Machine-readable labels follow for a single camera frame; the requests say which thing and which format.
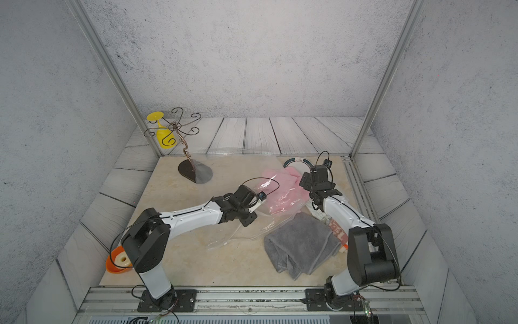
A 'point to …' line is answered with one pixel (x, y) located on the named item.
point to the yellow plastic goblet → (166, 139)
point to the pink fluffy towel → (284, 193)
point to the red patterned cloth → (338, 231)
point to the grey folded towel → (303, 244)
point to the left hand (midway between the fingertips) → (255, 213)
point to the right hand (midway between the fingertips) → (315, 178)
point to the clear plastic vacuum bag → (249, 171)
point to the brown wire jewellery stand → (191, 170)
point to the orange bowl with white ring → (118, 261)
